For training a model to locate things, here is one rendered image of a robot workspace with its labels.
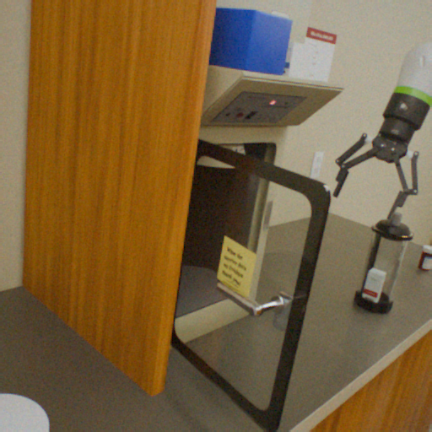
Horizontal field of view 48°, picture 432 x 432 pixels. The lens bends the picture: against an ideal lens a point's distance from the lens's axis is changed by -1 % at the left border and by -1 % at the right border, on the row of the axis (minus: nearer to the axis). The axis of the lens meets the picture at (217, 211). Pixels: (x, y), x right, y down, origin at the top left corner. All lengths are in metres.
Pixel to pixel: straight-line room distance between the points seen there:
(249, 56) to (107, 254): 0.43
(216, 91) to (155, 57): 0.11
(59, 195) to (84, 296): 0.21
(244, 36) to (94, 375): 0.65
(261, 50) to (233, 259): 0.33
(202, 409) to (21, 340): 0.39
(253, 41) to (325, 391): 0.66
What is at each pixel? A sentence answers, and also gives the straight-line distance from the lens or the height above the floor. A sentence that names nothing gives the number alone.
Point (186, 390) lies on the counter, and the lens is 0.95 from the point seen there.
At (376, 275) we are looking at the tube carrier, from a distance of 1.36.
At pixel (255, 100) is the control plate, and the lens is 0.85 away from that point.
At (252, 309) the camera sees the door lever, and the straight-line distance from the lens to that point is 0.68.
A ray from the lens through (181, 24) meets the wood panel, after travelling 0.75.
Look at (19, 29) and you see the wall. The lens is 1.15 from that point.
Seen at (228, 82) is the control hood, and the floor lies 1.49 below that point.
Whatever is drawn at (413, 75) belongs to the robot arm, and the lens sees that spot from 1.21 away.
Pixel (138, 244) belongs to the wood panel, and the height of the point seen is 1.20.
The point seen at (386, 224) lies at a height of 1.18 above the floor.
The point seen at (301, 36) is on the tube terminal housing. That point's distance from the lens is 1.08.
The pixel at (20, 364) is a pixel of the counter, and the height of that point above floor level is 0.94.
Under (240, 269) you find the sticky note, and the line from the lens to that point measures 0.76.
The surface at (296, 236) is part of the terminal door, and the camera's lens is 0.67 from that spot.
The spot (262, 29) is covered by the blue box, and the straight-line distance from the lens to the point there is 0.80.
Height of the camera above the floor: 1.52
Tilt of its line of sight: 17 degrees down
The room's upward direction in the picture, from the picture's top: 9 degrees clockwise
